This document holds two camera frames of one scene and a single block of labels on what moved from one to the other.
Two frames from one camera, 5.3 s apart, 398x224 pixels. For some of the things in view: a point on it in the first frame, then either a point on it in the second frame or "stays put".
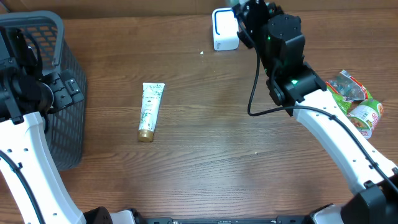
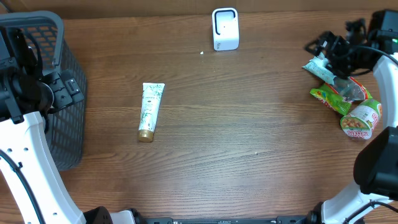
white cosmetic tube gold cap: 152,93 stays put
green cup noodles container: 365,116 stays put
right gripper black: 243,35 → 336,42
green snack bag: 347,90 stays put
